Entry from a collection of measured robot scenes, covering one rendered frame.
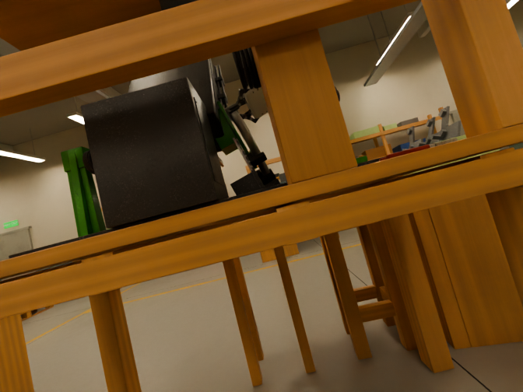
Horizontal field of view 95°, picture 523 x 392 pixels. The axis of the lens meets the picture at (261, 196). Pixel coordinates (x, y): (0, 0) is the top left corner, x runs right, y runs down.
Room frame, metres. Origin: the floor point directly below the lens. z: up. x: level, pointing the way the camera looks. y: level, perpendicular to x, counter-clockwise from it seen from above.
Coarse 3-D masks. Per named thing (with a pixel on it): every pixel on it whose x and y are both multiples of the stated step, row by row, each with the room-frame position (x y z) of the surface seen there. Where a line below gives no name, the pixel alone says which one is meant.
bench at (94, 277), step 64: (512, 128) 0.47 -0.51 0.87; (320, 192) 0.48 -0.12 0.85; (384, 192) 0.48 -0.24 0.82; (448, 192) 0.48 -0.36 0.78; (512, 192) 0.50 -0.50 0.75; (64, 256) 0.50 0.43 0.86; (128, 256) 0.50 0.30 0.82; (192, 256) 0.49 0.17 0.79; (512, 256) 0.55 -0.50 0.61; (128, 384) 1.12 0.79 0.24
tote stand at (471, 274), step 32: (416, 224) 1.18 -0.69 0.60; (448, 224) 1.15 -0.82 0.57; (480, 224) 1.13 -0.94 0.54; (448, 256) 1.16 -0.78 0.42; (480, 256) 1.13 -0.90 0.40; (448, 288) 1.17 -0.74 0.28; (480, 288) 1.14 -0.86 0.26; (512, 288) 1.12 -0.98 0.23; (448, 320) 1.17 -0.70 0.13; (480, 320) 1.15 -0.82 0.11; (512, 320) 1.13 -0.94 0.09
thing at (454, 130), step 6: (444, 108) 1.32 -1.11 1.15; (438, 114) 1.34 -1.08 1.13; (444, 114) 1.31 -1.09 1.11; (444, 120) 1.31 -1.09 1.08; (444, 126) 1.31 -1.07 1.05; (450, 126) 1.26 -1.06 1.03; (456, 126) 1.21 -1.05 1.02; (450, 132) 1.26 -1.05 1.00; (456, 132) 1.21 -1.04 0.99; (444, 138) 1.30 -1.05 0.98
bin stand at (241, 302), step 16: (240, 272) 1.48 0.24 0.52; (288, 272) 1.27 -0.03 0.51; (240, 288) 1.48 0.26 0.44; (288, 288) 1.27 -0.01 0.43; (240, 304) 1.28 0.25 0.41; (240, 320) 1.28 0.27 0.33; (240, 336) 1.28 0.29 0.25; (256, 336) 1.48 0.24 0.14; (304, 336) 1.27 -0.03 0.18; (256, 352) 1.48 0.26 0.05; (304, 352) 1.27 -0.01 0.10; (256, 368) 1.28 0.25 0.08; (256, 384) 1.28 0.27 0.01
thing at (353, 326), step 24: (336, 240) 1.27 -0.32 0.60; (360, 240) 1.54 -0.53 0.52; (384, 240) 1.24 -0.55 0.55; (336, 264) 1.27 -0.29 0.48; (384, 264) 1.24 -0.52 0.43; (336, 288) 1.51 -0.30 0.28; (360, 288) 1.53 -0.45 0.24; (384, 288) 1.44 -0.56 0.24; (360, 312) 1.28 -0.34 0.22; (384, 312) 1.27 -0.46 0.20; (360, 336) 1.27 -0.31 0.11; (408, 336) 1.24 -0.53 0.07
